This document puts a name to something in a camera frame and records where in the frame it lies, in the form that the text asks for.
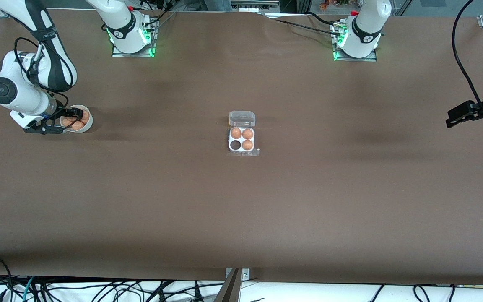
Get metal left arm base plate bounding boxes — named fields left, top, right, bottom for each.
left=332, top=21, right=378, bottom=62

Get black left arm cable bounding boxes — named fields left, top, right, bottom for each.
left=452, top=0, right=483, bottom=105

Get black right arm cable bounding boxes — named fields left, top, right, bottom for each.
left=14, top=37, right=78, bottom=110

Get clear plastic egg box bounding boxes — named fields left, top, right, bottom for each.
left=227, top=110, right=260, bottom=157

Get orange background items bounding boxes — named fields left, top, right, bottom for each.
left=319, top=0, right=352, bottom=11

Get dark metal bar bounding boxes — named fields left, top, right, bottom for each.
left=213, top=268, right=242, bottom=302

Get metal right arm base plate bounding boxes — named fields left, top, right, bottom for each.
left=111, top=17, right=158, bottom=58

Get person in blue jeans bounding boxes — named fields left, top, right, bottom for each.
left=202, top=0, right=234, bottom=12

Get teal cable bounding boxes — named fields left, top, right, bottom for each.
left=22, top=276, right=37, bottom=302

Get white round bowl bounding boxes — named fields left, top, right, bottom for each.
left=60, top=104, right=93, bottom=134

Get silver table edge bracket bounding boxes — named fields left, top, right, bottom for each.
left=225, top=268, right=250, bottom=281

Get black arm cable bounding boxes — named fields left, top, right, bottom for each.
left=14, top=37, right=78, bottom=110
left=452, top=0, right=483, bottom=105

